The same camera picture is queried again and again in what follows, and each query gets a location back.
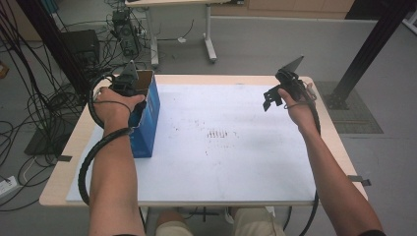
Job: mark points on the person's leg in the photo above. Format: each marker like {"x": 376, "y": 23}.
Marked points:
{"x": 255, "y": 223}
{"x": 173, "y": 226}

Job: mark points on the white desk with metal legs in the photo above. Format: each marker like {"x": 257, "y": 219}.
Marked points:
{"x": 208, "y": 32}

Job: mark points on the white power strip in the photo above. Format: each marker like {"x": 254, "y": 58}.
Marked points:
{"x": 6, "y": 187}

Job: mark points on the person's right hand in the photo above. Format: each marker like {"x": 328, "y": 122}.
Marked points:
{"x": 301, "y": 114}

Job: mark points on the person's left leg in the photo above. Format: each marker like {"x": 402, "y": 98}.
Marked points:
{"x": 173, "y": 226}

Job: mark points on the light wooden table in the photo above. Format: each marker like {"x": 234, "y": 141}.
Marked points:
{"x": 330, "y": 139}

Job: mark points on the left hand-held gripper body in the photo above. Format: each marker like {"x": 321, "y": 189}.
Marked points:
{"x": 126, "y": 83}

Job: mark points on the black table frame bar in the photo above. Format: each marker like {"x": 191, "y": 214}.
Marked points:
{"x": 204, "y": 213}

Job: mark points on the slanted black metal post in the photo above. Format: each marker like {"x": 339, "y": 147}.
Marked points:
{"x": 46, "y": 32}

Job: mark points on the person's right leg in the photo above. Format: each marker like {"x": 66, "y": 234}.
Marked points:
{"x": 255, "y": 223}

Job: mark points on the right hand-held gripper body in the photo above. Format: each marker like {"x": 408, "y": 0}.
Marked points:
{"x": 291, "y": 83}

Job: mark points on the black floor base plate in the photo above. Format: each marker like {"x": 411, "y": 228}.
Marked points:
{"x": 42, "y": 144}

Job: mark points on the wooden cabinet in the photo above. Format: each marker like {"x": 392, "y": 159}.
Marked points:
{"x": 295, "y": 8}

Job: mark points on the white table mat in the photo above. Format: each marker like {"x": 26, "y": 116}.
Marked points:
{"x": 229, "y": 164}

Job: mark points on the grey tape strip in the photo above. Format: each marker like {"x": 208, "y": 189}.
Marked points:
{"x": 359, "y": 180}
{"x": 64, "y": 158}

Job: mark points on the person's right black sleeve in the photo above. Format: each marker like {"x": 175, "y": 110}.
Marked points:
{"x": 373, "y": 233}

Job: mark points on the white plug on floor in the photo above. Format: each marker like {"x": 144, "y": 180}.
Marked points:
{"x": 182, "y": 40}

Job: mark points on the black metal post with foot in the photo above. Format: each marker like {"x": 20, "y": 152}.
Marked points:
{"x": 370, "y": 42}

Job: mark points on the black computer tower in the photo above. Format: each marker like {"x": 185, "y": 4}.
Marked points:
{"x": 126, "y": 32}

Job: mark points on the person's left hand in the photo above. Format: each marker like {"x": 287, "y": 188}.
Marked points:
{"x": 113, "y": 108}

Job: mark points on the black equipment case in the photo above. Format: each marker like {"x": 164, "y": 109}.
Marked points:
{"x": 82, "y": 46}

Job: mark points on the blue cardboard box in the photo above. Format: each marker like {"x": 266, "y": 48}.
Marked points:
{"x": 147, "y": 131}

